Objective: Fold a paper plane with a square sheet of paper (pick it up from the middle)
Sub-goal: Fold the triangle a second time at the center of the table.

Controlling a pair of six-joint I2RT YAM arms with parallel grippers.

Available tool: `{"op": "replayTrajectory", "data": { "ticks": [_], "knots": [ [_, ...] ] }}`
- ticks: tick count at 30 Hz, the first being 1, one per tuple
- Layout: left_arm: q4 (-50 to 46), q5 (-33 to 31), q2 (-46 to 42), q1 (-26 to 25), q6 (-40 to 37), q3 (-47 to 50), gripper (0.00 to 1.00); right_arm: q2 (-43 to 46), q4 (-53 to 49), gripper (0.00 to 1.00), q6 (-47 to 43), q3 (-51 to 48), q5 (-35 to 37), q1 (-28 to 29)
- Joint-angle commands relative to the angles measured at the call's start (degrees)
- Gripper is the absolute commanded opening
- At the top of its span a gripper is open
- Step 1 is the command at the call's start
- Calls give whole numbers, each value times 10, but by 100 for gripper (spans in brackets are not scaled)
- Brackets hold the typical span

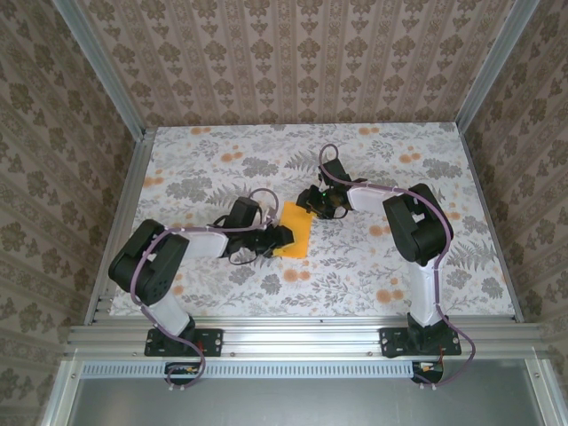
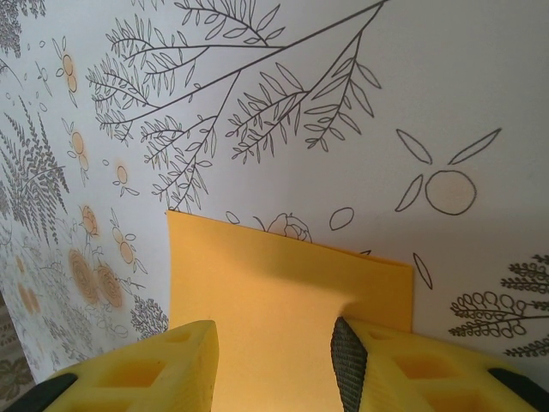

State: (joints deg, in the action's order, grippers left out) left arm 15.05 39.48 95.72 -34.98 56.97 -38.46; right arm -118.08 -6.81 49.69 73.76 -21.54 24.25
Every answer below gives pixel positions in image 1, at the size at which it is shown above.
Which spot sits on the orange cloth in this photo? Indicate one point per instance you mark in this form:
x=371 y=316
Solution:
x=299 y=231

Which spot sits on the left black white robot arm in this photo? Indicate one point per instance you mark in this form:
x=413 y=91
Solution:
x=151 y=275

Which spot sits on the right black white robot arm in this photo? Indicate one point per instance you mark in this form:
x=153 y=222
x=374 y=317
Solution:
x=421 y=231

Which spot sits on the grey metal sheet panel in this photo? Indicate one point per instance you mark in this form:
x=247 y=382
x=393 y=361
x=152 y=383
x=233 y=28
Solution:
x=288 y=404

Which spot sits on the floral patterned table cover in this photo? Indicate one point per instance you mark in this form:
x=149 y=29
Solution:
x=266 y=288

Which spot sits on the black connector board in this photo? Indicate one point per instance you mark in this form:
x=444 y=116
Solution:
x=428 y=372
x=186 y=372

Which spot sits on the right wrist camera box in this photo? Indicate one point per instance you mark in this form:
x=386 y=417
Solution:
x=335 y=172

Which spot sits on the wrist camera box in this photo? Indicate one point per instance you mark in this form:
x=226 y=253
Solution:
x=335 y=172
x=246 y=212

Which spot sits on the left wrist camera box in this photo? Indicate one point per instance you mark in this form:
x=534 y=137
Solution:
x=246 y=212

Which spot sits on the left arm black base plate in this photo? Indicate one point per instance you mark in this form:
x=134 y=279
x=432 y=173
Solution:
x=213 y=341

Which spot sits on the aluminium table side rail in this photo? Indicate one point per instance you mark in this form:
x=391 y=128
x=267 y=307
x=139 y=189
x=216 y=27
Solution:
x=490 y=222
x=128 y=199

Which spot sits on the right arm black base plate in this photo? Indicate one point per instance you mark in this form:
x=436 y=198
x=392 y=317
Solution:
x=390 y=342

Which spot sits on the aluminium frame post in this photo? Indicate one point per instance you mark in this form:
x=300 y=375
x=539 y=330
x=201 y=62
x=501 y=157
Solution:
x=102 y=75
x=497 y=62

